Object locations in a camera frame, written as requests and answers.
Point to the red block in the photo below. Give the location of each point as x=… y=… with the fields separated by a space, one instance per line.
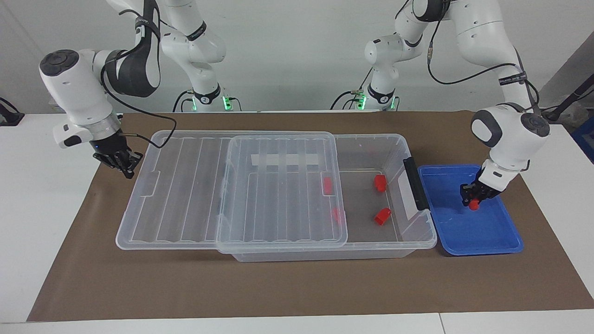
x=474 y=205
x=338 y=215
x=380 y=183
x=382 y=216
x=327 y=185

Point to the clear ribbed box lid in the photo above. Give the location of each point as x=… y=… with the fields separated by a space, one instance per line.
x=185 y=195

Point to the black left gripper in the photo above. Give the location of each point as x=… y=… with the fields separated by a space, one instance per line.
x=488 y=190

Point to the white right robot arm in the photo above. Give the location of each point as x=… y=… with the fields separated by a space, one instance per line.
x=74 y=93

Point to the blue crate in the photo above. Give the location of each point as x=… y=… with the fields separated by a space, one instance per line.
x=585 y=139

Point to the black clamp mount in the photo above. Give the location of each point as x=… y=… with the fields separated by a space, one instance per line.
x=8 y=113

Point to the clear plastic storage box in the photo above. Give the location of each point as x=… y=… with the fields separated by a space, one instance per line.
x=366 y=250

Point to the black stand pole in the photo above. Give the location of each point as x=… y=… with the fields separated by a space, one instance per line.
x=568 y=99

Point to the blue plastic tray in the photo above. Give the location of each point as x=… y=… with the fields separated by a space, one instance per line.
x=478 y=232

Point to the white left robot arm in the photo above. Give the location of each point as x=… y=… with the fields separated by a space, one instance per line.
x=510 y=134

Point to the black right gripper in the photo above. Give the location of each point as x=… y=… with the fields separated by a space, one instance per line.
x=110 y=146

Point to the brown paper table mat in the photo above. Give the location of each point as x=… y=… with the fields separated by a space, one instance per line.
x=278 y=287

